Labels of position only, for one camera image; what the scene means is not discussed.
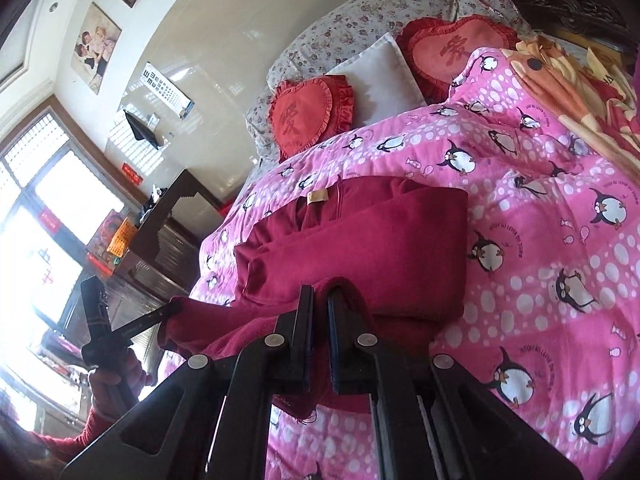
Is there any dark red fleece sweater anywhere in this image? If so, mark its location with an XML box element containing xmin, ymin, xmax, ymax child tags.
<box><xmin>157</xmin><ymin>177</ymin><xmax>468</xmax><ymax>419</ymax></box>

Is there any red sleeve forearm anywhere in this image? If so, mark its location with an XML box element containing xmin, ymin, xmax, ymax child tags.
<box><xmin>27</xmin><ymin>408</ymin><xmax>114</xmax><ymax>463</ymax></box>

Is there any left hand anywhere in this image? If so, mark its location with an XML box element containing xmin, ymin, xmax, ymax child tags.
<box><xmin>89</xmin><ymin>348</ymin><xmax>154</xmax><ymax>422</ymax></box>

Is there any dark wooden side table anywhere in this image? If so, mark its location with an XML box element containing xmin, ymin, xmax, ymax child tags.
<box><xmin>60</xmin><ymin>168</ymin><xmax>224</xmax><ymax>356</ymax></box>

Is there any orange basket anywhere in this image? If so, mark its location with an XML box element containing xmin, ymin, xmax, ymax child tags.
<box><xmin>106</xmin><ymin>217</ymin><xmax>138</xmax><ymax>258</ymax></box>

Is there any pink penguin quilt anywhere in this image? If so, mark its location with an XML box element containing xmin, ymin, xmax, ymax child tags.
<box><xmin>186</xmin><ymin>49</ymin><xmax>639</xmax><ymax>479</ymax></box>

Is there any left red heart cushion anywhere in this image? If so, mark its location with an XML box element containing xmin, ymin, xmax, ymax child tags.
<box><xmin>268</xmin><ymin>75</ymin><xmax>355</xmax><ymax>162</ymax></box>

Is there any red heart cushion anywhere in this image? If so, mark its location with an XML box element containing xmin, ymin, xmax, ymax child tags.
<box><xmin>268</xmin><ymin>75</ymin><xmax>355</xmax><ymax>162</ymax></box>
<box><xmin>396</xmin><ymin>14</ymin><xmax>518</xmax><ymax>103</ymax></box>

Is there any baby photo poster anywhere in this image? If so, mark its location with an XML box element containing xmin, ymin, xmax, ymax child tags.
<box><xmin>70</xmin><ymin>3</ymin><xmax>122</xmax><ymax>94</ymax></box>

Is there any white pillow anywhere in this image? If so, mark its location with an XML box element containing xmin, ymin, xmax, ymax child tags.
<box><xmin>328</xmin><ymin>32</ymin><xmax>426</xmax><ymax>128</ymax></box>

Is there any orange cartoon blanket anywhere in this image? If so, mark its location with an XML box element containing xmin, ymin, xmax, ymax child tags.
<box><xmin>502</xmin><ymin>36</ymin><xmax>639</xmax><ymax>184</ymax></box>

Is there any floral bedding roll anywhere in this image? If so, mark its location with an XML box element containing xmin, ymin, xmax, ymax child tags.
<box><xmin>245</xmin><ymin>0</ymin><xmax>532</xmax><ymax>160</ymax></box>

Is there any right red heart cushion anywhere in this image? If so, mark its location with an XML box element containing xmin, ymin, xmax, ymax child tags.
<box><xmin>396</xmin><ymin>14</ymin><xmax>518</xmax><ymax>103</ymax></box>

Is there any dark cloth on wall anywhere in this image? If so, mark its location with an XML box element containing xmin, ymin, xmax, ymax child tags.
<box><xmin>124</xmin><ymin>110</ymin><xmax>160</xmax><ymax>150</ymax></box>

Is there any eye chart wall poster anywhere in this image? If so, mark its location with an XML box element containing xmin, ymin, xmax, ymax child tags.
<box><xmin>140</xmin><ymin>62</ymin><xmax>194</xmax><ymax>119</ymax></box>

